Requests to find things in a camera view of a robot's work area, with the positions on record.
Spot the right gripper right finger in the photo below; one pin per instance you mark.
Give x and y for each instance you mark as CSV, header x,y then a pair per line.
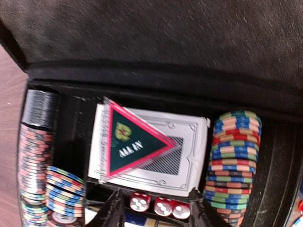
x,y
202,213

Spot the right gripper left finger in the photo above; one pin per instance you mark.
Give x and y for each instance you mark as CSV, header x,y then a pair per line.
x,y
112,213

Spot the red die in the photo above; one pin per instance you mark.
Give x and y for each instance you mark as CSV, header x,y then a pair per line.
x,y
163,206
181,210
140,202

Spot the playing card deck box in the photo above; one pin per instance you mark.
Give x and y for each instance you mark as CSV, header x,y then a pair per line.
x,y
131,220
174,173

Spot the black poker case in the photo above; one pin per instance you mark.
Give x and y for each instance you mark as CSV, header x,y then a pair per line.
x,y
195,56

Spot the poker chip row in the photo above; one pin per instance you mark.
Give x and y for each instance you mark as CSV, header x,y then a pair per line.
x,y
35,154
232,164
64,198

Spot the triangular all-in button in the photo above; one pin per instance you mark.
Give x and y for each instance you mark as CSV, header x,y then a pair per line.
x,y
128,141

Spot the right poker chip row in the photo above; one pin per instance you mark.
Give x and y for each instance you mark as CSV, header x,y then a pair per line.
x,y
232,164

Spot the left poker chip row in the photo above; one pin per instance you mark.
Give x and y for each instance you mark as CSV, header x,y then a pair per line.
x,y
35,154

